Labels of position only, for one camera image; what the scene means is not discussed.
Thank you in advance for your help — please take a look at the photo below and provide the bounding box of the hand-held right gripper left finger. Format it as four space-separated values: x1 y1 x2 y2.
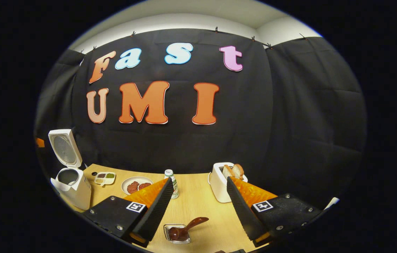
83 177 174 248

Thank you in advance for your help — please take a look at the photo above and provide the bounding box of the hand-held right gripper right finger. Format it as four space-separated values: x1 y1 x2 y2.
227 177 326 248

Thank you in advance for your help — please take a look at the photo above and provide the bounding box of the dark wooden spoon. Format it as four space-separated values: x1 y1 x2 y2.
169 217 209 242

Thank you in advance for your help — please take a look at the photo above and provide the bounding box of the white rice cooker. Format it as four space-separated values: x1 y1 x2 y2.
48 129 92 210

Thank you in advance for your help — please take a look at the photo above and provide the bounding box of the white milk bottle green cap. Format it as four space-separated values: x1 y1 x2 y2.
164 169 179 199

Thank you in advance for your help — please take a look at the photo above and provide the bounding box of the white toaster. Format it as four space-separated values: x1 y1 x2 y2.
208 162 248 203

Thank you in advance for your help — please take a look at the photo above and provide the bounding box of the round white plate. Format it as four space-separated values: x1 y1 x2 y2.
121 176 154 196

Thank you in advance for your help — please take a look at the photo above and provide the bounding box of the white divided dish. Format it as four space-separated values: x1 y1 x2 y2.
94 172 116 187

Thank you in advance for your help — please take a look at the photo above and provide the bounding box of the black backdrop cloth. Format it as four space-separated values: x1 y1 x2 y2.
34 28 367 211

